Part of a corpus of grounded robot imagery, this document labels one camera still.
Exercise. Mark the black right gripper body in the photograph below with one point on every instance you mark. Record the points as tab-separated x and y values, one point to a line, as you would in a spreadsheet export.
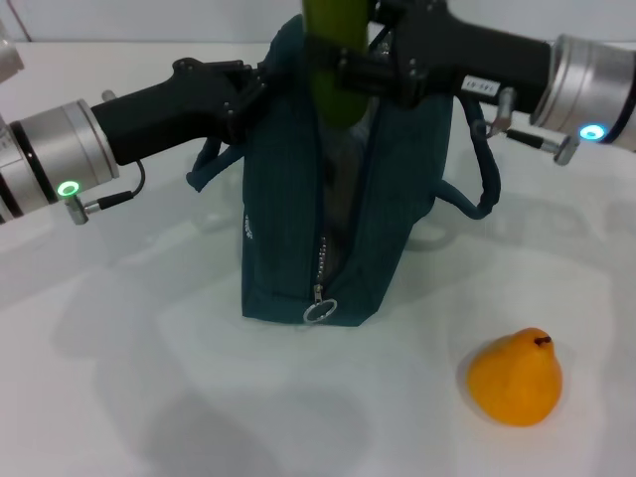
472	54

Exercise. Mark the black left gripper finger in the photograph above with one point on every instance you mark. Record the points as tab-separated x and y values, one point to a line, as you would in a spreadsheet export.
248	111
248	73

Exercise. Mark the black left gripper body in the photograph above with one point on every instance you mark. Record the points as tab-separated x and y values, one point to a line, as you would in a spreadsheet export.
174	114

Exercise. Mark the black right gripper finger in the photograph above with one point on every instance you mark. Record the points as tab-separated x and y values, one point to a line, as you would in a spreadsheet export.
377	74
385	10

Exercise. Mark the green cucumber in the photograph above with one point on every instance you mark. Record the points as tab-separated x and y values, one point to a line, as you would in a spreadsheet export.
343	111

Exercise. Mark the dark teal fabric bag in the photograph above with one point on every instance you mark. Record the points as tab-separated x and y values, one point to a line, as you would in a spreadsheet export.
283	199

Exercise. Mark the orange pear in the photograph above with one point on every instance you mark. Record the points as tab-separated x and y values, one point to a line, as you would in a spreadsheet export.
514	382

